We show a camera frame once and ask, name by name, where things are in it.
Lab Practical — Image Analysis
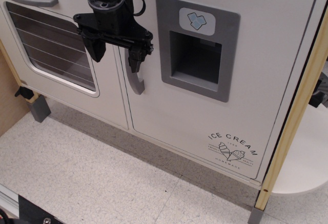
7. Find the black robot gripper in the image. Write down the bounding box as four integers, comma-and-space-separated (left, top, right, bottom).
73, 0, 153, 73

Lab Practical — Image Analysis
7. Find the grey fridge door handle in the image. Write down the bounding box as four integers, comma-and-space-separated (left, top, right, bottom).
125, 49, 145, 95

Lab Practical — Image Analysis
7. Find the white toy fridge door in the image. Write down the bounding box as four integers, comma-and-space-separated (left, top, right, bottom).
126, 0, 326, 183

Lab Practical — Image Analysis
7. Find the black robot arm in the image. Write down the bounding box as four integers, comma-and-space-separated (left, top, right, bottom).
73, 0, 153, 73

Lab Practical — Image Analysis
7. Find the white toy oven door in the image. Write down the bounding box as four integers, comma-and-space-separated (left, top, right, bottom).
1, 0, 100, 101

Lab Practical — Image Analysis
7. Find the grey ice dispenser panel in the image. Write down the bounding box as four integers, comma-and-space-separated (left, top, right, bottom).
156, 0, 241, 103

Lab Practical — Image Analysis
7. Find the grey left foot cap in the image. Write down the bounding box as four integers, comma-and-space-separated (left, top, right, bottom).
27, 95, 51, 123

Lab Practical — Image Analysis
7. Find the grey foot cap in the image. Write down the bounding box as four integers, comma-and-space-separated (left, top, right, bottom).
27, 95, 51, 123
248, 207, 264, 224

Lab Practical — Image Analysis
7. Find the black clamp knob left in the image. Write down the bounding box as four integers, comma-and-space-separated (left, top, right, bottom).
14, 86, 34, 100

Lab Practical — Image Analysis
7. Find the white toy kitchen cabinet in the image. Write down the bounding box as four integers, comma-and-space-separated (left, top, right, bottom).
0, 0, 328, 191

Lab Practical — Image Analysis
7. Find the light wooden left panel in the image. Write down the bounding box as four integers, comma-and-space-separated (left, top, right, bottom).
1, 42, 30, 136

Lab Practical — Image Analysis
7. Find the black clamp right edge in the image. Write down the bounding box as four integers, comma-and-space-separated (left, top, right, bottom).
309, 72, 327, 108

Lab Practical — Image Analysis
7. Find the grey right foot cap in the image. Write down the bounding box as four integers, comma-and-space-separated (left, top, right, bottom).
248, 207, 264, 224

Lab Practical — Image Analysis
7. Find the white round table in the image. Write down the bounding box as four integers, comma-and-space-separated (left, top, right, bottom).
272, 104, 327, 196

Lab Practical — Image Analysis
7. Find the aluminium rail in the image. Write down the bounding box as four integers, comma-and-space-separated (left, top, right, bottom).
1, 185, 19, 218

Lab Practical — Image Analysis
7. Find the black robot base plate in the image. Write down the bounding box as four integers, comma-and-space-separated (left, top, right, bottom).
18, 195, 64, 224

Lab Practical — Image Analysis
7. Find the light wooden right post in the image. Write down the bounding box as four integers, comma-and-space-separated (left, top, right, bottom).
254, 6, 327, 211

